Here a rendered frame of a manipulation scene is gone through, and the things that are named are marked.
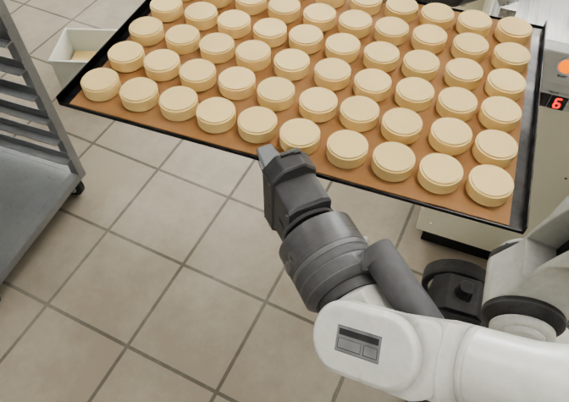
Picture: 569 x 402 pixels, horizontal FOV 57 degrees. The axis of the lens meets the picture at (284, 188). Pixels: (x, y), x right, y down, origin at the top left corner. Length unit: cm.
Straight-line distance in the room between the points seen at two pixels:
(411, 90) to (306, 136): 16
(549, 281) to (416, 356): 56
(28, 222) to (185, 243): 48
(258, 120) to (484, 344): 37
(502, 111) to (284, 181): 31
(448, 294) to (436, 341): 104
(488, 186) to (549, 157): 79
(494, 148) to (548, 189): 83
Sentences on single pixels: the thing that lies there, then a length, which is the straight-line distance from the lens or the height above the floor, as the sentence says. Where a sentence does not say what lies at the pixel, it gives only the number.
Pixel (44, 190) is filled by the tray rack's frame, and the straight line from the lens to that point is 185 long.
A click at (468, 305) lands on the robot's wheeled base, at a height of 21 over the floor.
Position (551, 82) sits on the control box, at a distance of 123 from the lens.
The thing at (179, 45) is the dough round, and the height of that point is 102.
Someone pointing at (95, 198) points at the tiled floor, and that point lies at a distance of 197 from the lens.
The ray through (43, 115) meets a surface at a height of 42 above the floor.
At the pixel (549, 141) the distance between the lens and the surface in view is 138.
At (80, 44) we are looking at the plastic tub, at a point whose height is 8.
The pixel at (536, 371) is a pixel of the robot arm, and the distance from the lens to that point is 44.
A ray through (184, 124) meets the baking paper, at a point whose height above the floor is 100.
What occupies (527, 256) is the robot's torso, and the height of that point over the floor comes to 69.
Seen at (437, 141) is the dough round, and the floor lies 102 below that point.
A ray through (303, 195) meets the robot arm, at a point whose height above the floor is 105.
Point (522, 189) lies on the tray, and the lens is 67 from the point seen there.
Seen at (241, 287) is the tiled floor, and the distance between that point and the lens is 167.
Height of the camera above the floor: 148
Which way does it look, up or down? 52 degrees down
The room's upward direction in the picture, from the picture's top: straight up
